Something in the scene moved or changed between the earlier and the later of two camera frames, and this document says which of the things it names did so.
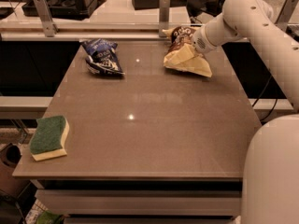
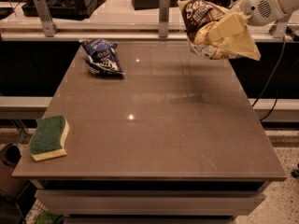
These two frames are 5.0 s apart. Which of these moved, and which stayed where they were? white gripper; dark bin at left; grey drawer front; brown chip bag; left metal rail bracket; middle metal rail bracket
Moved: white gripper; brown chip bag
Stayed: dark bin at left; middle metal rail bracket; left metal rail bracket; grey drawer front
